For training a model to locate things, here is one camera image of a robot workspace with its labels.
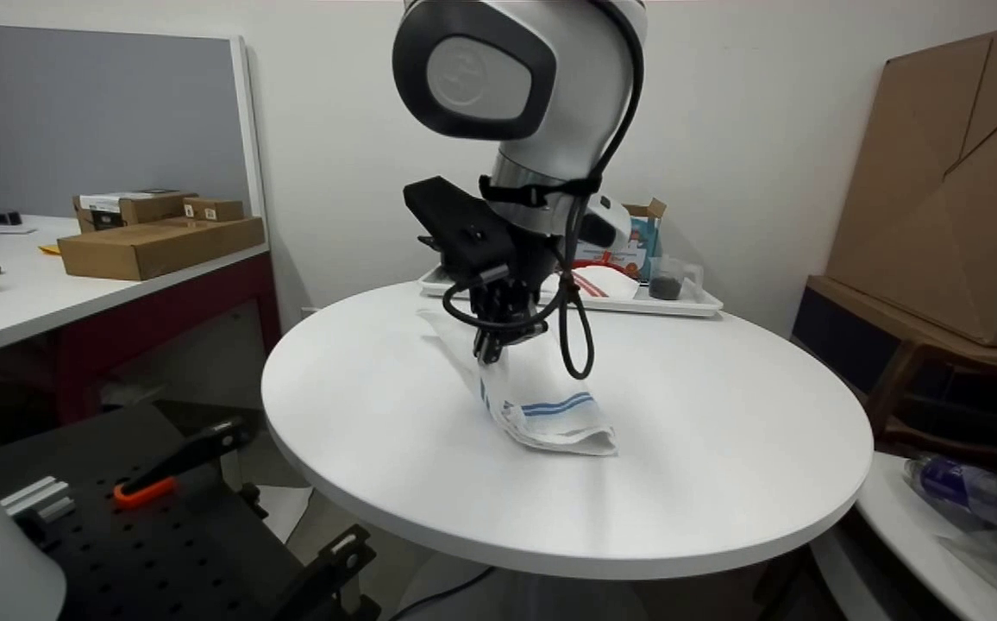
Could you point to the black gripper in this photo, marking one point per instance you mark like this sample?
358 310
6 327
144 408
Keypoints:
513 296

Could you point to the white blue-striped tea towel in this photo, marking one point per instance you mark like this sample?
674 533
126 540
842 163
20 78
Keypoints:
553 414

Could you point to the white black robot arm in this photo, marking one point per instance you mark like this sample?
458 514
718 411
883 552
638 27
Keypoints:
519 81

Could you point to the white red-striped cloth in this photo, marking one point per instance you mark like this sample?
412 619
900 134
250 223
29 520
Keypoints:
607 281

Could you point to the small black cylinder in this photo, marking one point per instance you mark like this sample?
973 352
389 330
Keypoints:
664 288

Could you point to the blue printed carton box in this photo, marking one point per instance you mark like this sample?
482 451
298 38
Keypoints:
642 243

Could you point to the white rectangular tray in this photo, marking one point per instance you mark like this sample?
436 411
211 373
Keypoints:
699 310

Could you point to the round white table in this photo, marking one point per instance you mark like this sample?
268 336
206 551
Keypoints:
692 460

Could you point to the small cardboard box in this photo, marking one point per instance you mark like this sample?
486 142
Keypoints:
216 209
140 209

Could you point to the flat open cardboard box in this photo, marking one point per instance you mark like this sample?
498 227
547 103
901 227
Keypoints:
155 245

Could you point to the black perforated breadboard table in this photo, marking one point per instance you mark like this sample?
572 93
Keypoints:
173 564

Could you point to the dark wooden stand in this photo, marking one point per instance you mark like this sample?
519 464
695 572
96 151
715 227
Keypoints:
924 380

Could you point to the low white side table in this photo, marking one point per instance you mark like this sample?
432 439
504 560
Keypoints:
924 564

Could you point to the large brown cardboard boxes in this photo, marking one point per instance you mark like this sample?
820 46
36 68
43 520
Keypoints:
957 196

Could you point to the grey partition panel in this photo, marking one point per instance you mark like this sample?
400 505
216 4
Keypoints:
83 115

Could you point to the white desk with red side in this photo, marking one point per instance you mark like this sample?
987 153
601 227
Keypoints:
17 311

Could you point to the silver aluminium profile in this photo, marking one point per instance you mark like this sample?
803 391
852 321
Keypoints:
36 499

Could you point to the clear plastic bag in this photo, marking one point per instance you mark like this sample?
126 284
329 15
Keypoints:
983 496

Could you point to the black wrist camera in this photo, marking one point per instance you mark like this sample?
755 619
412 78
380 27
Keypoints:
464 227

